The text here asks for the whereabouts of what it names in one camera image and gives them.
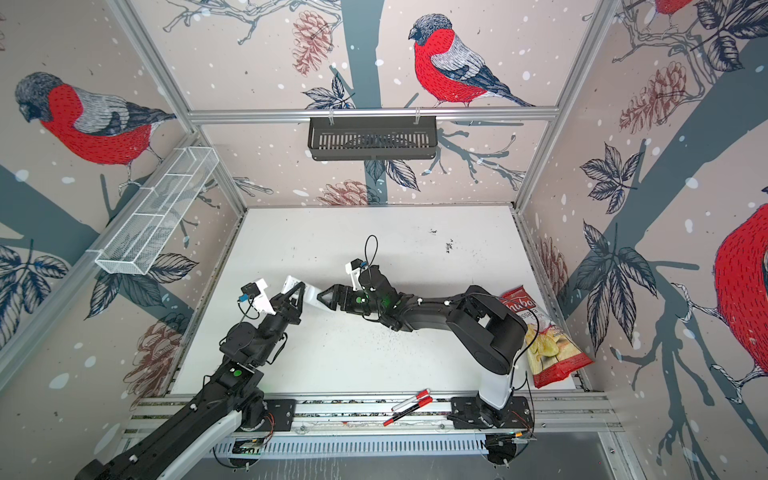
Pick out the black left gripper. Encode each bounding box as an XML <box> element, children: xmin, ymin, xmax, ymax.
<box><xmin>253</xmin><ymin>282</ymin><xmax>304</xmax><ymax>368</ymax></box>

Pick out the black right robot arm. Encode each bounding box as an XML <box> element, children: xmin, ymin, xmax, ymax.
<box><xmin>315</xmin><ymin>259</ymin><xmax>527</xmax><ymax>411</ymax></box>

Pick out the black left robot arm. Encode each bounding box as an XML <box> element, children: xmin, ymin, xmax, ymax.
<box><xmin>75</xmin><ymin>282</ymin><xmax>306</xmax><ymax>480</ymax></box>

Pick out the red marker pen upper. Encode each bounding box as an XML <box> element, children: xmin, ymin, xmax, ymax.
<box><xmin>391</xmin><ymin>388</ymin><xmax>430</xmax><ymax>412</ymax></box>

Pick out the red marker pen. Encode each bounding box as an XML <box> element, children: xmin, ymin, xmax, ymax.
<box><xmin>383</xmin><ymin>396</ymin><xmax>433</xmax><ymax>427</ymax></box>
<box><xmin>391</xmin><ymin>388</ymin><xmax>430</xmax><ymax>412</ymax></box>

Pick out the red marker pen lower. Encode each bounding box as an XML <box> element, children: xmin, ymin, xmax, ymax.
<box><xmin>383</xmin><ymin>396</ymin><xmax>433</xmax><ymax>427</ymax></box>

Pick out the aluminium horizontal crossbar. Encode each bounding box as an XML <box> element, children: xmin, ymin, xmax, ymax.
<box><xmin>187</xmin><ymin>106</ymin><xmax>561</xmax><ymax>125</ymax></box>

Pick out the red chips bag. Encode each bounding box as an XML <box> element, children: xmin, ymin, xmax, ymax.
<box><xmin>501</xmin><ymin>286</ymin><xmax>593</xmax><ymax>389</ymax></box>

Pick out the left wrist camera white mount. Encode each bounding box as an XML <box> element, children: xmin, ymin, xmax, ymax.
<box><xmin>238</xmin><ymin>278</ymin><xmax>275</xmax><ymax>314</ymax></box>

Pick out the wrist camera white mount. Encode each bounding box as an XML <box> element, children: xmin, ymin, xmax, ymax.
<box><xmin>345</xmin><ymin>259</ymin><xmax>368</xmax><ymax>291</ymax></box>
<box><xmin>238</xmin><ymin>278</ymin><xmax>275</xmax><ymax>314</ymax></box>

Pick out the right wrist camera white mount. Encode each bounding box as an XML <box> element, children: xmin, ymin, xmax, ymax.
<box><xmin>345</xmin><ymin>259</ymin><xmax>368</xmax><ymax>291</ymax></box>

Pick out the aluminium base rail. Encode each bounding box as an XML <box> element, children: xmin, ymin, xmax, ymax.
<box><xmin>122</xmin><ymin>392</ymin><xmax>625</xmax><ymax>460</ymax></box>

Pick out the white wire mesh basket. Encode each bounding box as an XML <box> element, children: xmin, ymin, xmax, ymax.
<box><xmin>95</xmin><ymin>146</ymin><xmax>219</xmax><ymax>275</ymax></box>

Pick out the black wall basket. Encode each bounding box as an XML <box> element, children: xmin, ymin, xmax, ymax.
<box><xmin>307</xmin><ymin>116</ymin><xmax>438</xmax><ymax>161</ymax></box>

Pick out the aluminium frame corner post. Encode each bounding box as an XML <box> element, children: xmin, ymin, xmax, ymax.
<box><xmin>107</xmin><ymin>0</ymin><xmax>248</xmax><ymax>217</ymax></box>

